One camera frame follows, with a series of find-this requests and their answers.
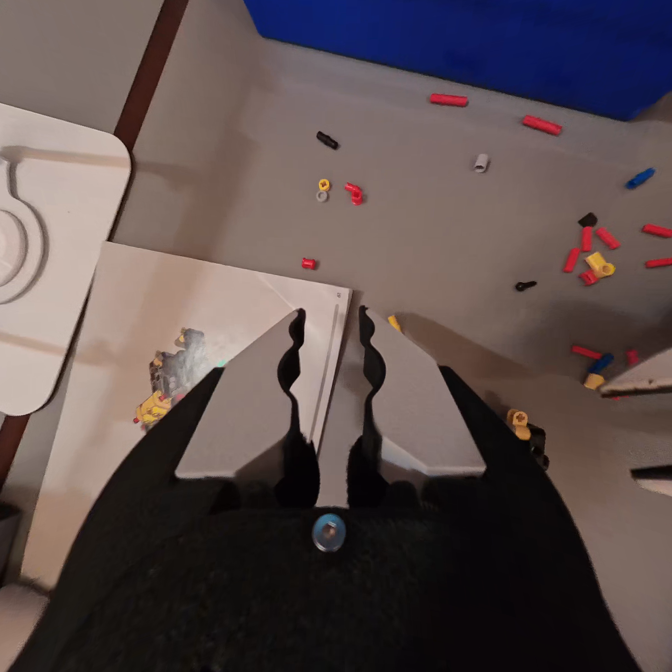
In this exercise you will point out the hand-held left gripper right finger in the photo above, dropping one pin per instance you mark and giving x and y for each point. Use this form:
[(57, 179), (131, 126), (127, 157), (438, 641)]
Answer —
[(420, 420)]

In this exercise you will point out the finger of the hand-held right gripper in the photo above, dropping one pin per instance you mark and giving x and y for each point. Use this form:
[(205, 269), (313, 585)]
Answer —
[(659, 482), (645, 375)]

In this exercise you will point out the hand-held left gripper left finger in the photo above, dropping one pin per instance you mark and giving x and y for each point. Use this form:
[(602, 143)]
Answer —
[(241, 420)]

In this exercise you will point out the black yellow lego car chassis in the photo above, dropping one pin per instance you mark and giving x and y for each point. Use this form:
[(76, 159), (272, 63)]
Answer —
[(535, 441)]

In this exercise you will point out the black lego pin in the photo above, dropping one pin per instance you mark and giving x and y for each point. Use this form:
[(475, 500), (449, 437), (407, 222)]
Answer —
[(525, 285)]

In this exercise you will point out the open lego instruction booklet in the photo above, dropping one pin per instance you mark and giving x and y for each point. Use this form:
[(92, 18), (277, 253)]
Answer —
[(157, 294)]

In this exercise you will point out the red lego piece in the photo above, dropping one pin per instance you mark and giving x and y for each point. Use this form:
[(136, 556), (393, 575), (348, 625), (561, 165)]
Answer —
[(308, 263)]

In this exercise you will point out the scattered loose lego pieces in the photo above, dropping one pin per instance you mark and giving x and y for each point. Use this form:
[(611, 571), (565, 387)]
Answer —
[(449, 99)]

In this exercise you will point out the white rounded pad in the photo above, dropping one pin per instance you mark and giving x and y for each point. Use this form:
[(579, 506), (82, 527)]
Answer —
[(78, 210)]

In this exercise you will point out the blue plastic bin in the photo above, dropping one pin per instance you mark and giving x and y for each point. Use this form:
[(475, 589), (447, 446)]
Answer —
[(472, 42)]

